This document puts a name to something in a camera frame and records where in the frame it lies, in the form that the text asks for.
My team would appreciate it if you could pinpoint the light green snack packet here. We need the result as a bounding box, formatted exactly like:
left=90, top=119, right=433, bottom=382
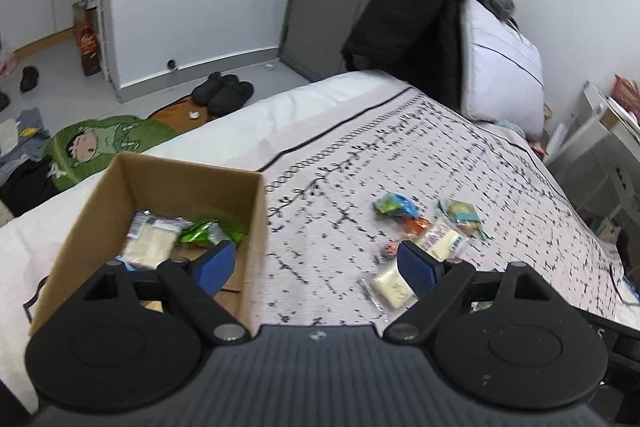
left=179, top=219, right=245, bottom=248

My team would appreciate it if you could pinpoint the black slipper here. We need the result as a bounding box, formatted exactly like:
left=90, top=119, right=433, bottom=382
left=191, top=72, right=240, bottom=107
left=207, top=81, right=254, bottom=118

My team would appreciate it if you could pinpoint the blue green snack packet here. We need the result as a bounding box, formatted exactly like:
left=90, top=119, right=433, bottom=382
left=373, top=193, right=419, bottom=219

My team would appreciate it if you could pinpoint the white wire rack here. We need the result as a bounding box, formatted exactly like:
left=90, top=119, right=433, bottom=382
left=96, top=0, right=115, bottom=89

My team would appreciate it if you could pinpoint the green trimmed cake packet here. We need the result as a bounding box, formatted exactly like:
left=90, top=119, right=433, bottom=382
left=437, top=199, right=491, bottom=241

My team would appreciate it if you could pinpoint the black jacket on chair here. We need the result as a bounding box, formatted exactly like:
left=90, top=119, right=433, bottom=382
left=342, top=0, right=464, bottom=110

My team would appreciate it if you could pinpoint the green cartoon floor mat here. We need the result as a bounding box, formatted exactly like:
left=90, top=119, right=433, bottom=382
left=46, top=115, right=177, bottom=192

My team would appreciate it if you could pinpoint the orange jelly cup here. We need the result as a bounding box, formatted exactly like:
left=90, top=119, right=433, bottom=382
left=402, top=217, right=432, bottom=237

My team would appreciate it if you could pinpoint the white pillow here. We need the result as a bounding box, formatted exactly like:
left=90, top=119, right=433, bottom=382
left=460, top=0, right=544, bottom=138

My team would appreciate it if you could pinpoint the dark soda bottle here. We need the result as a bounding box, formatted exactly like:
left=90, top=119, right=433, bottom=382
left=77, top=23, right=101, bottom=77

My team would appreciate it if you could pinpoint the long white snack pack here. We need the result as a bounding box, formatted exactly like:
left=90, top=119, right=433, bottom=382
left=414, top=220, right=469, bottom=261

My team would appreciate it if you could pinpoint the black slipper right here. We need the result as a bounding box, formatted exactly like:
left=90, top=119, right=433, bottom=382
left=207, top=81, right=254, bottom=118

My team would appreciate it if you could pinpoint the white square snack packet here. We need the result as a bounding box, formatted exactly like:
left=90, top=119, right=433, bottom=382
left=118, top=210, right=193, bottom=271

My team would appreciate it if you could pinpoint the white patterned bed blanket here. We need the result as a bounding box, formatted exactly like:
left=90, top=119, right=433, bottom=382
left=1, top=72, right=639, bottom=411

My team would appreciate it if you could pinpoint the black slipper left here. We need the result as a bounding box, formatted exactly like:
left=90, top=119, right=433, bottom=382
left=191, top=72, right=240, bottom=107

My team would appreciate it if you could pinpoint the white desk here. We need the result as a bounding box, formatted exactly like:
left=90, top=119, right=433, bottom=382
left=544, top=82, right=639, bottom=265

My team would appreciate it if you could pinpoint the brown cardboard box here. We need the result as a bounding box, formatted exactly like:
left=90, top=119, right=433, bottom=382
left=30, top=153, right=268, bottom=332

